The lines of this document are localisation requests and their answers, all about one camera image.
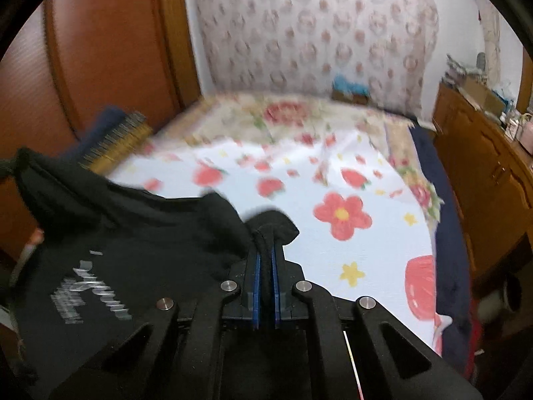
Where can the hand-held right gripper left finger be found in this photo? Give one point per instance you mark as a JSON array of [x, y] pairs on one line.
[[258, 283]]

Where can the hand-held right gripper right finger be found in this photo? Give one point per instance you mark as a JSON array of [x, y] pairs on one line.
[[275, 287]]

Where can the black printed t-shirt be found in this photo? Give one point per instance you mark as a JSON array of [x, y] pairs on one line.
[[145, 250]]

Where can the white red-flower bed sheet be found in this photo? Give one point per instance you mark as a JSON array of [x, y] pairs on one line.
[[291, 183]]

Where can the rose floral blanket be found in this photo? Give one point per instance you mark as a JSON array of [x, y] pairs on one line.
[[287, 112]]

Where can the navy blue blanket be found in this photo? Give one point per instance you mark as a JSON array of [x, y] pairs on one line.
[[452, 258]]

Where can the dark patterned pillow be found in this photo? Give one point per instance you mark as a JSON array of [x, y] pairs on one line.
[[120, 141]]

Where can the blue plastic bag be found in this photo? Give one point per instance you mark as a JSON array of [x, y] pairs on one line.
[[349, 83]]

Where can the navy folded cloth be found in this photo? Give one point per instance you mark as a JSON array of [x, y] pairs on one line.
[[102, 129]]

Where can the white round appliance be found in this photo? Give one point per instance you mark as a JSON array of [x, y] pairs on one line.
[[495, 300]]

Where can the long wooden cabinet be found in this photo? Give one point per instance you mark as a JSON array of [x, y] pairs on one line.
[[479, 154]]

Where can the sheer circle-patterned curtain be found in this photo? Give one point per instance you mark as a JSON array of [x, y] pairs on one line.
[[312, 29]]

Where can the brown slatted wooden wardrobe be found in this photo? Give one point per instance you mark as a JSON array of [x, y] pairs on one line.
[[104, 50]]

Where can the open cardboard box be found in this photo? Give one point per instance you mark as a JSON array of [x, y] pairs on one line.
[[483, 93]]

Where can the stack of folded cloths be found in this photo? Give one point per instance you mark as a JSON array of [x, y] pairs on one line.
[[460, 66]]

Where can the small desk fan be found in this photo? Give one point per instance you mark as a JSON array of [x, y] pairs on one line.
[[481, 60]]

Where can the beige tied curtain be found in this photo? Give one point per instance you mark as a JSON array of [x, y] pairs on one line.
[[491, 41]]

